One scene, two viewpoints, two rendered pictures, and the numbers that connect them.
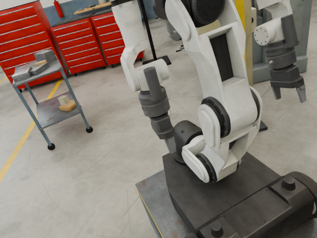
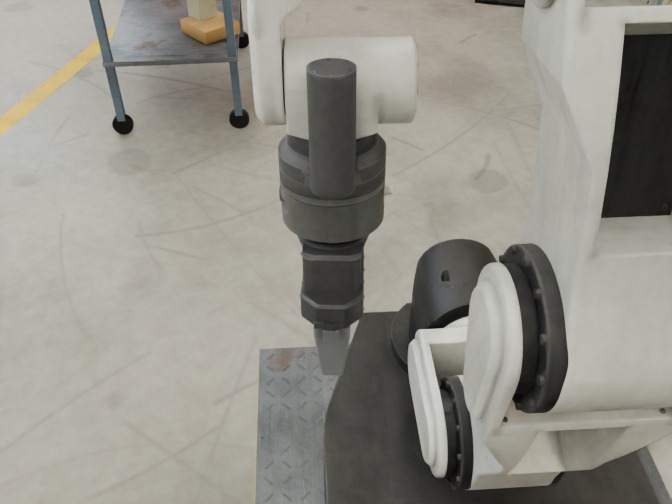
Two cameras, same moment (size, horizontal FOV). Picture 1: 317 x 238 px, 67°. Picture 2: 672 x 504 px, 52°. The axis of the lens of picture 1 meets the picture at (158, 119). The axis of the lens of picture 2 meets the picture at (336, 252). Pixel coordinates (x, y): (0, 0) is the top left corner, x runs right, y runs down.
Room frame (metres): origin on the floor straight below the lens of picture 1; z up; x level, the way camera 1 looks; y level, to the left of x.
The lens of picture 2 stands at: (0.22, -0.12, 1.44)
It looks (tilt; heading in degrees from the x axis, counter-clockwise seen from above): 41 degrees down; 14
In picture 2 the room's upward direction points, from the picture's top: straight up
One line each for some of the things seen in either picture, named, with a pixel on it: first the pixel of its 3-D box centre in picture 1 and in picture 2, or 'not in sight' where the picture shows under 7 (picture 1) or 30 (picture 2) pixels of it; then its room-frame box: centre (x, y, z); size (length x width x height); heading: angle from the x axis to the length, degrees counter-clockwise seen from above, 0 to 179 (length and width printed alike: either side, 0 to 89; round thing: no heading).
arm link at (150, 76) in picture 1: (152, 82); (342, 117); (0.68, -0.01, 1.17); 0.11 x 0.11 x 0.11; 14
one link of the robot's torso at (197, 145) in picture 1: (210, 156); (491, 399); (0.82, -0.19, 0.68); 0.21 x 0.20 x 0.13; 17
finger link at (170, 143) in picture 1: (171, 145); (332, 351); (0.61, -0.02, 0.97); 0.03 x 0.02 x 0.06; 102
